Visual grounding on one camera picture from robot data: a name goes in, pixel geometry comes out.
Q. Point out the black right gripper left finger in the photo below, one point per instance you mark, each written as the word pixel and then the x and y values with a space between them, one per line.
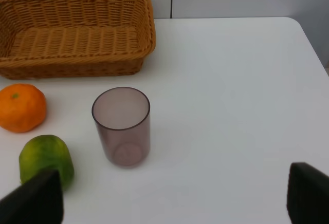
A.
pixel 39 200

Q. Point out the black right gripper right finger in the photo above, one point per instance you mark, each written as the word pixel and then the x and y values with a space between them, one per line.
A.
pixel 307 194

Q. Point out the green lime fruit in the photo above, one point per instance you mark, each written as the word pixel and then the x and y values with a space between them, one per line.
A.
pixel 46 152

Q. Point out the orange tangerine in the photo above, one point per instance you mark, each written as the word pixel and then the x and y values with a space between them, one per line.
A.
pixel 23 108

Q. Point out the translucent purple plastic cup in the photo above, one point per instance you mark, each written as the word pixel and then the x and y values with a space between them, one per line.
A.
pixel 122 119

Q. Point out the light brown wicker basket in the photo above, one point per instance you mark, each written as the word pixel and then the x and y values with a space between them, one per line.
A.
pixel 75 38

